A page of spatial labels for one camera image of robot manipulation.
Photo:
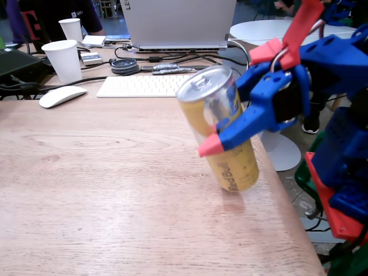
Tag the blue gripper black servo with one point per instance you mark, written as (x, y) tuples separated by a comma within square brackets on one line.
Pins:
[(265, 107)]

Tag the yellow Red Bull can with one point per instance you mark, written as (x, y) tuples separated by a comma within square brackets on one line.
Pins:
[(238, 169)]

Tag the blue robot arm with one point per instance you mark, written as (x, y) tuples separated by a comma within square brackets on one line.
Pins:
[(339, 57)]

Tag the foil wrapped item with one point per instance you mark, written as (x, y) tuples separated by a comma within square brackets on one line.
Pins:
[(166, 68)]

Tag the green clamp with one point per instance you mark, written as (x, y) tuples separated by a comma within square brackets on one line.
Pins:
[(350, 264), (304, 178)]

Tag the silver laptop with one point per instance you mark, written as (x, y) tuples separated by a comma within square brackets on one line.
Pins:
[(178, 23)]

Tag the white keyboard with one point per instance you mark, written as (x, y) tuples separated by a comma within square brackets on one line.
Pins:
[(138, 86)]

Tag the round black tin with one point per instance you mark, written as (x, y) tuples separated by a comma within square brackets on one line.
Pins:
[(125, 66)]

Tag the small silver box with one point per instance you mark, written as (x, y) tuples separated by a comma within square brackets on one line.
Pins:
[(91, 59)]

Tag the white flat box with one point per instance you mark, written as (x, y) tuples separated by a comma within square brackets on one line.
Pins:
[(93, 40)]

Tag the person in dark purple shirt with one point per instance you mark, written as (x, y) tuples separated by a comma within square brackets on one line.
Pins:
[(86, 17)]

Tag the white computer mouse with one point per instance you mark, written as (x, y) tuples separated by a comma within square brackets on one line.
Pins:
[(61, 96)]

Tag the large white paper cup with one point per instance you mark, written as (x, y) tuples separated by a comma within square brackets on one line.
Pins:
[(64, 63)]

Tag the small white paper cup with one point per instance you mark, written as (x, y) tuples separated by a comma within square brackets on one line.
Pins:
[(72, 30)]

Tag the black bag magenta letter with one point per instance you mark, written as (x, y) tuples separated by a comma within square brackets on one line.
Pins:
[(34, 28)]

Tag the black flat box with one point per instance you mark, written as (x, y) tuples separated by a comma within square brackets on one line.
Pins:
[(17, 64)]

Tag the white round pedestal table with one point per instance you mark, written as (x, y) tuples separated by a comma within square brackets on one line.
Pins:
[(258, 28)]

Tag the red robot base plate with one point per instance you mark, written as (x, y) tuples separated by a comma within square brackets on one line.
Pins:
[(339, 221)]

